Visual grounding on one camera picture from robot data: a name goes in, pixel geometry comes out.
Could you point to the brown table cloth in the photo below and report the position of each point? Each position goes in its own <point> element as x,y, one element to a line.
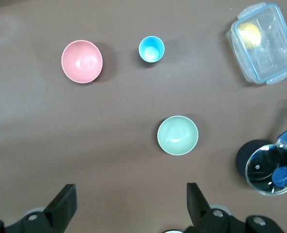
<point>109,109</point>

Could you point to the light blue cup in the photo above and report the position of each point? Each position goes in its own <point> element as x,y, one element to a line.
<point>150,48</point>

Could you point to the pink bowl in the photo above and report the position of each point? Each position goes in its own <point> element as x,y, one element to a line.
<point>81,61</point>

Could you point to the yellow lemon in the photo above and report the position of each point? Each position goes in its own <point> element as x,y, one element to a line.
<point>250,34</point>

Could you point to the pale green bowl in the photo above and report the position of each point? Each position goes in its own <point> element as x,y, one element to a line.
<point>177,134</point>

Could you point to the clear plastic lidded container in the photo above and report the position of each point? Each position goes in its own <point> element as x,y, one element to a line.
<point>267,55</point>

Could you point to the glass lid blue knob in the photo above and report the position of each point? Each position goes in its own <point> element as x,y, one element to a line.
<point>262,160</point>

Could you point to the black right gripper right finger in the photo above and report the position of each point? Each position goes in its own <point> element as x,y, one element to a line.
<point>199,208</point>

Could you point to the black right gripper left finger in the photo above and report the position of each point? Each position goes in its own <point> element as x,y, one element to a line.
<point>61,208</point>

